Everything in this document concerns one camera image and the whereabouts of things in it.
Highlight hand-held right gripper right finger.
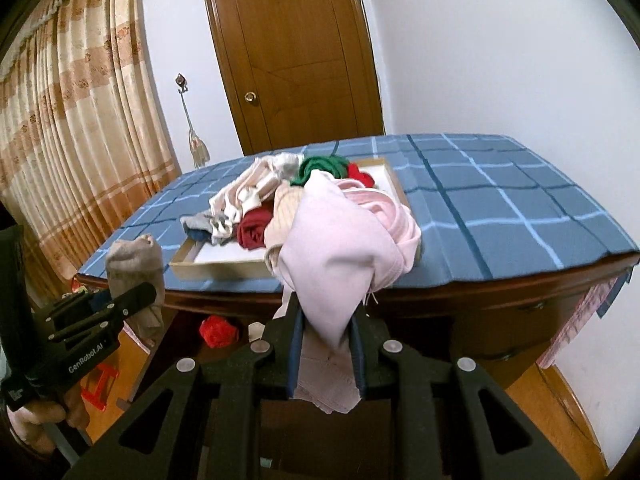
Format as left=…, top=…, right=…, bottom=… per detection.
left=349, top=305, right=581, bottom=480

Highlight fringed curtain valance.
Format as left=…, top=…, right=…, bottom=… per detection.
left=0, top=0, right=133, bottom=78

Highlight beige floral curtain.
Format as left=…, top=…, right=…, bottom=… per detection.
left=0, top=0, right=183, bottom=286

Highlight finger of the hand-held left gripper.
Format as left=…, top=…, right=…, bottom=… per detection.
left=47, top=282, right=157, bottom=343
left=50, top=290, right=113, bottom=317

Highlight cream white underwear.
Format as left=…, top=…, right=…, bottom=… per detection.
left=209, top=152, right=307, bottom=247

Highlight dark red underwear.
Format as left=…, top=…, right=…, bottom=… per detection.
left=236, top=205, right=276, bottom=252

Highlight beige curtain tassel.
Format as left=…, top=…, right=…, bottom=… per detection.
left=181, top=92, right=211, bottom=168

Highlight beige ribbed underwear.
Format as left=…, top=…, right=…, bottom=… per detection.
left=262, top=182, right=307, bottom=273

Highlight wooden desk side drawer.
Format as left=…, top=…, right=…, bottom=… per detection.
left=450, top=280, right=591, bottom=346
left=450, top=330, right=551, bottom=391

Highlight brown wooden door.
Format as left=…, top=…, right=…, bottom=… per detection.
left=199, top=0, right=385, bottom=157

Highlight grey underwear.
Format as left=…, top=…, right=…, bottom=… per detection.
left=180, top=212, right=217, bottom=236

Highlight beige socks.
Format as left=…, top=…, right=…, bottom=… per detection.
left=105, top=233, right=167, bottom=342

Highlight pink striped underwear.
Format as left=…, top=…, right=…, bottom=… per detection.
left=335, top=180, right=423, bottom=273

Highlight red plastic stool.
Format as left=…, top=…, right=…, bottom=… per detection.
left=80, top=362, right=123, bottom=415

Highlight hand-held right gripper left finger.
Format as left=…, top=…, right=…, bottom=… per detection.
left=62, top=290, right=307, bottom=480

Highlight green underwear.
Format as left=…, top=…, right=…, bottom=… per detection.
left=289, top=155, right=351, bottom=187

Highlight person's left hand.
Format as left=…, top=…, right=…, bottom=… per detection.
left=9, top=382, right=93, bottom=457

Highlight dark wooden desk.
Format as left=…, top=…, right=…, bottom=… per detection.
left=74, top=252, right=640, bottom=396

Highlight pale pink underwear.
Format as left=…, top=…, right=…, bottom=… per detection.
left=276, top=170, right=407, bottom=415

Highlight shallow cardboard tray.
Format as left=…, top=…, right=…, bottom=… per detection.
left=169, top=157, right=412, bottom=282

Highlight blue plaid tablecloth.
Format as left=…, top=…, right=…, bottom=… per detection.
left=75, top=132, right=640, bottom=318

